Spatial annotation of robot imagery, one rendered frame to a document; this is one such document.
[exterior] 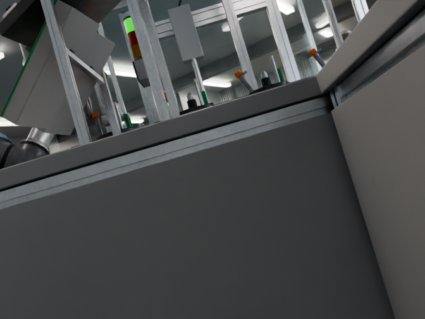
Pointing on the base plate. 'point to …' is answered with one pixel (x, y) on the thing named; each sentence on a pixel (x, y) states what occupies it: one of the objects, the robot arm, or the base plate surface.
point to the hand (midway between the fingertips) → (90, 114)
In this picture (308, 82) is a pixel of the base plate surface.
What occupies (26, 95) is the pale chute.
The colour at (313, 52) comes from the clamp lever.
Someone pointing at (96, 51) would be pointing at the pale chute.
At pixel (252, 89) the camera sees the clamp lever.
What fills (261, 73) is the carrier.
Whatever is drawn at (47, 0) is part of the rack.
